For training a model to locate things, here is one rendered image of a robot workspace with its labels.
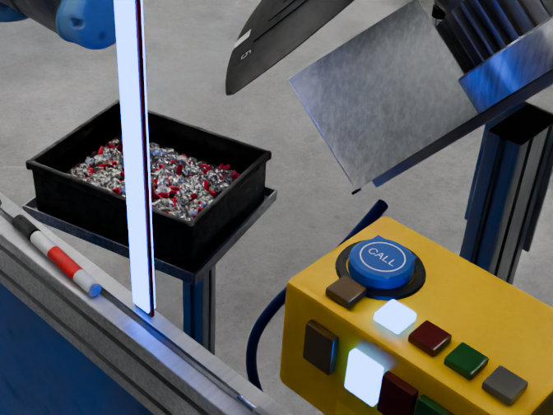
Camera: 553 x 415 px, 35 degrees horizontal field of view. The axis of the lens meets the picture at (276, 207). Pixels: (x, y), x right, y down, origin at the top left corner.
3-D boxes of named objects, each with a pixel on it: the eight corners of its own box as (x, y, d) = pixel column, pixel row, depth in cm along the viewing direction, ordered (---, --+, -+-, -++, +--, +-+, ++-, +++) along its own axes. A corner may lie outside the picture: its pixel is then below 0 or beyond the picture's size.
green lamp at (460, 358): (488, 365, 47) (490, 357, 47) (470, 382, 46) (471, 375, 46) (460, 347, 48) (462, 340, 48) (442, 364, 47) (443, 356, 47)
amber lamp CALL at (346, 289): (366, 296, 51) (368, 287, 51) (347, 310, 50) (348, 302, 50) (343, 281, 52) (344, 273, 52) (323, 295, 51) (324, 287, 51)
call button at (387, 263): (425, 277, 54) (429, 254, 53) (385, 307, 51) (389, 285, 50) (374, 247, 56) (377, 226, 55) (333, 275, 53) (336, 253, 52)
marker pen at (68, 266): (102, 281, 80) (23, 211, 88) (88, 288, 79) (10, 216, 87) (103, 293, 81) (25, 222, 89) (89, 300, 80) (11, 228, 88)
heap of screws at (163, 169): (252, 199, 102) (253, 165, 100) (186, 265, 92) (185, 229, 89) (122, 151, 109) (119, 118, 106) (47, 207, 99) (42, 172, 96)
